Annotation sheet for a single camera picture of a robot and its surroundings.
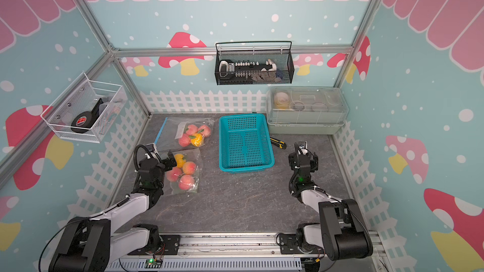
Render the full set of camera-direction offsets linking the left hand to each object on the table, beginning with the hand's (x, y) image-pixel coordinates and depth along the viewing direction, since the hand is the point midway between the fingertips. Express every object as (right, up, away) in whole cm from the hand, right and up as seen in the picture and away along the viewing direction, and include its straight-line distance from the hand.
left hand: (162, 155), depth 88 cm
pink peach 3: (+17, +12, +17) cm, 27 cm away
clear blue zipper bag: (-5, +13, +25) cm, 28 cm away
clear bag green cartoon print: (+5, -9, -2) cm, 11 cm away
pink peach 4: (+12, -6, +2) cm, 14 cm away
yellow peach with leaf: (+13, +7, +12) cm, 19 cm away
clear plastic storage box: (+72, +23, +14) cm, 77 cm away
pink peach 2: (+6, +6, +14) cm, 17 cm away
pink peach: (+9, +12, +18) cm, 23 cm away
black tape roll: (-21, +15, -18) cm, 31 cm away
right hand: (+68, +1, +2) cm, 68 cm away
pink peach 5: (+12, -12, -2) cm, 17 cm away
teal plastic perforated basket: (+38, +4, +18) cm, 43 cm away
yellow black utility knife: (+58, +4, +17) cm, 60 cm away
